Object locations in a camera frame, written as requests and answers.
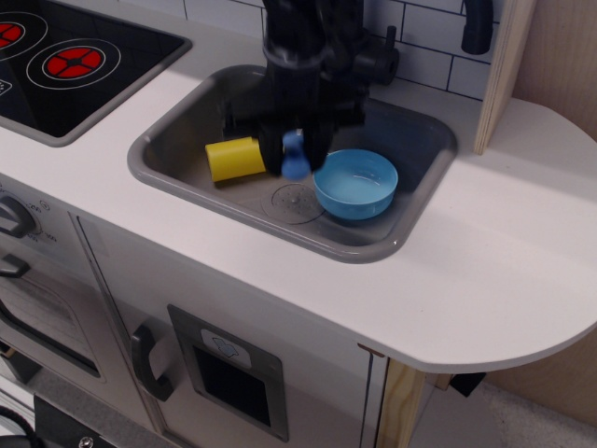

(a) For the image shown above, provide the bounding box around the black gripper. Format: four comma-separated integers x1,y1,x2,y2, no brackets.
221,65,367,176

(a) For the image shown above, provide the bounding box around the blue handled grey spoon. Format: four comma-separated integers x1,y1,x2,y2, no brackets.
281,130,311,181

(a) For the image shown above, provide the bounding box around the blue plastic bowl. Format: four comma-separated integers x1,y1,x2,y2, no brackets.
312,148,398,220

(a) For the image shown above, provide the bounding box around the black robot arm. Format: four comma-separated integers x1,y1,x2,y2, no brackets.
225,1,377,175

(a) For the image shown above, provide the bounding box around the grey plastic sink basin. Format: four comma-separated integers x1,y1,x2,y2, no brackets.
128,65,457,263

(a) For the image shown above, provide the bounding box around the yellow squeeze bottle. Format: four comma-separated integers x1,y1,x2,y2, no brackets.
205,137,266,182

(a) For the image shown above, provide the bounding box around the black toy faucet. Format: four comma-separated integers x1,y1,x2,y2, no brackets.
354,1,499,100

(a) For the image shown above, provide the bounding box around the black toy stovetop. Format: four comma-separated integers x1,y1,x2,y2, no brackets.
1,1,192,147

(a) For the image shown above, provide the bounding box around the grey ice dispenser panel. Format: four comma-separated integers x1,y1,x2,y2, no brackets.
168,304,289,442

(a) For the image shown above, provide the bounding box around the light wood side panel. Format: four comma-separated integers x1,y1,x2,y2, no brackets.
473,0,536,155

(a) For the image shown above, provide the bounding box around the grey oven knob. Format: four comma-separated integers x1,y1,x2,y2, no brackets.
1,196,35,238

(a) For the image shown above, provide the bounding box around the dark grey cabinet door handle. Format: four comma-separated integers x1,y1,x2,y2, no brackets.
130,325,174,402

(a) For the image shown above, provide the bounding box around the grey oven door handle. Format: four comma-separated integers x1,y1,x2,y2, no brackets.
0,254,31,278

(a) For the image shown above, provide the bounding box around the black cable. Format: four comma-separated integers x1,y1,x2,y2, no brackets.
0,405,36,448

